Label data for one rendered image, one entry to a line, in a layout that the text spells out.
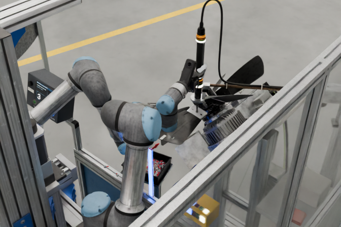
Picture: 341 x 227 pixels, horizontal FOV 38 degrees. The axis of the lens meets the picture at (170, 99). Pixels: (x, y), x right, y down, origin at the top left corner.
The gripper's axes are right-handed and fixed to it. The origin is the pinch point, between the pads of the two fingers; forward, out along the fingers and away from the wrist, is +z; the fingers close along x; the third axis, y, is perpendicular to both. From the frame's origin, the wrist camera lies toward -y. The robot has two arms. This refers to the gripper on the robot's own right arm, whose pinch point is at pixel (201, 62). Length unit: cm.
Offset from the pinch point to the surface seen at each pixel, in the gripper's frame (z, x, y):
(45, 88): -30, -74, 25
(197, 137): -6.1, 2.9, 41.9
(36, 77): -27, -82, 23
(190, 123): -11.6, 1.3, 28.9
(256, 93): 34, 18, 35
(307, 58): 254, -5, 150
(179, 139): -24.2, 2.7, 28.3
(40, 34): 86, -194, 93
